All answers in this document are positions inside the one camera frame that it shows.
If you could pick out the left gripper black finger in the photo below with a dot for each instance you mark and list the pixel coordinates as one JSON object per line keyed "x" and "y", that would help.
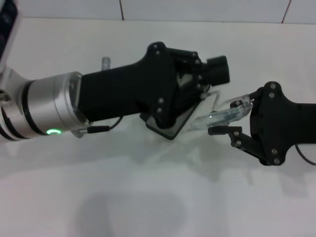
{"x": 217, "y": 61}
{"x": 219, "y": 76}

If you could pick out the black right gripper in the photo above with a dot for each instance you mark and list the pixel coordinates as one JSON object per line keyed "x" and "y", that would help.
{"x": 279, "y": 123}

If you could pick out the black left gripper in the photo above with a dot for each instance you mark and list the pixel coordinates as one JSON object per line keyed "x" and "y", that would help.
{"x": 128, "y": 91}

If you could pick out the clear transparent glasses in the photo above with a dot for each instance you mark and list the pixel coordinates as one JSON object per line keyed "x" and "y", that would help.
{"x": 222, "y": 117}

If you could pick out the black glasses case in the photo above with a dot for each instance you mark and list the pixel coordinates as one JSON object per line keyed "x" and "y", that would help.
{"x": 184, "y": 121}

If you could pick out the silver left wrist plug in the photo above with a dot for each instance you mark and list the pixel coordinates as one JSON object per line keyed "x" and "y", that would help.
{"x": 106, "y": 63}

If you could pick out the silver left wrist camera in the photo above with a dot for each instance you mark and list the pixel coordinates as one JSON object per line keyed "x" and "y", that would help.
{"x": 7, "y": 29}

